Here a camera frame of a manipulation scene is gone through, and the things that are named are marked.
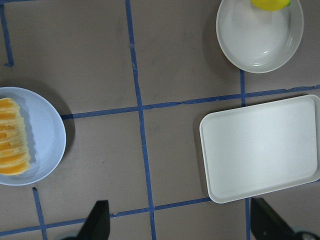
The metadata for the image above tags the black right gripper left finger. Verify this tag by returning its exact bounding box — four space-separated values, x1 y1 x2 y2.
76 200 110 240

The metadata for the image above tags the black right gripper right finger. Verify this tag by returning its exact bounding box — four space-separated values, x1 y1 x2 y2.
250 197 300 240

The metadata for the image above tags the blue plate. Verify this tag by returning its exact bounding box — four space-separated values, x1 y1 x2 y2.
0 87 67 186

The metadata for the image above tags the white rectangular tray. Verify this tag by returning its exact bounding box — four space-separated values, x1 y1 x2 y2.
199 94 320 204

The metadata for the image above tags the white shallow bowl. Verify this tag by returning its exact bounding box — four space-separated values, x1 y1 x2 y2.
216 0 304 74

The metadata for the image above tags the yellow lemon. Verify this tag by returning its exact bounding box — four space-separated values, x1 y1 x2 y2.
250 0 291 12

